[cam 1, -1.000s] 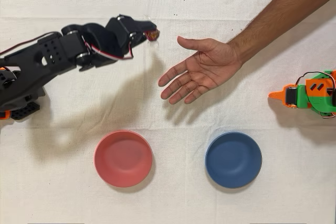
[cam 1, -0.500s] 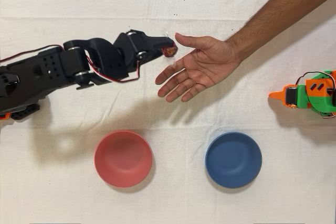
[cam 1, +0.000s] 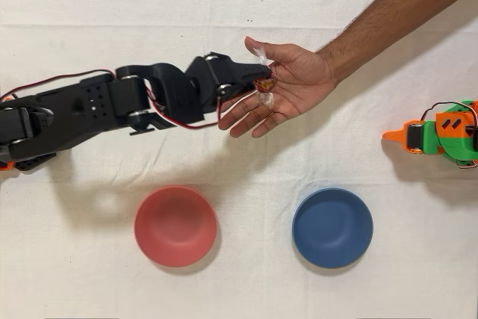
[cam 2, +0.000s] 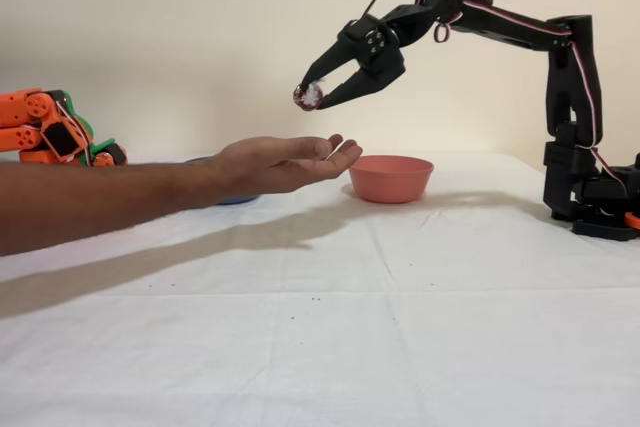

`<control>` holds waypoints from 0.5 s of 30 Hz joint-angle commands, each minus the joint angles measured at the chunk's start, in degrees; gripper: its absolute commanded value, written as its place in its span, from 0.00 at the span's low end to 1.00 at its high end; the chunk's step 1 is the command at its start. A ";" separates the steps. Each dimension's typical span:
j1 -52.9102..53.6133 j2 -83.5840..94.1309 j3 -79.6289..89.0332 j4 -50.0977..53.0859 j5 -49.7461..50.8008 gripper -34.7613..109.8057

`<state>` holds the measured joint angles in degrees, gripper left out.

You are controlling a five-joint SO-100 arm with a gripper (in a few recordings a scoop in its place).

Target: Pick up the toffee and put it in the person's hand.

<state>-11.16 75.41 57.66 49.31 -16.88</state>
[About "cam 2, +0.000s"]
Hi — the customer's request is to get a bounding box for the red candy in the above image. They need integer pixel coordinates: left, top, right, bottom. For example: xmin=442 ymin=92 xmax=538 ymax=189
xmin=293 ymin=77 xmax=329 ymax=112

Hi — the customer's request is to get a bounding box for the person's bare forearm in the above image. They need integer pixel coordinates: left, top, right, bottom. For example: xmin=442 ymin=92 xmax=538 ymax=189
xmin=0 ymin=159 xmax=221 ymax=257

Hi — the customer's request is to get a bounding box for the person's bare hand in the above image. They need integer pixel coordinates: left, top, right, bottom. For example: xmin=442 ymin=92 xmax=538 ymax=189
xmin=209 ymin=134 xmax=364 ymax=201

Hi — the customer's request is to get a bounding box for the pink plastic bowl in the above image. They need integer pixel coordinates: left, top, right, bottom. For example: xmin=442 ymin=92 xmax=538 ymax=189
xmin=348 ymin=155 xmax=435 ymax=205

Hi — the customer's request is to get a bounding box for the blue plastic bowl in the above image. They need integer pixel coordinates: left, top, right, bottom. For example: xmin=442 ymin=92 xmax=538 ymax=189
xmin=183 ymin=156 xmax=262 ymax=206

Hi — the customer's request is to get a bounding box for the white tablecloth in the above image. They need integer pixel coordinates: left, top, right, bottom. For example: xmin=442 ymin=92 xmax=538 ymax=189
xmin=0 ymin=149 xmax=640 ymax=427

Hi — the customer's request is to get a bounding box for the orange arm servo cable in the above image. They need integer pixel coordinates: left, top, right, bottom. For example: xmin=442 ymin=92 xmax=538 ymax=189
xmin=53 ymin=96 xmax=96 ymax=167

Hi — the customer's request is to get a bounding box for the red white arm servo cable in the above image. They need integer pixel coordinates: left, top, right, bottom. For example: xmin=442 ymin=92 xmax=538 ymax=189
xmin=434 ymin=0 xmax=629 ymax=218

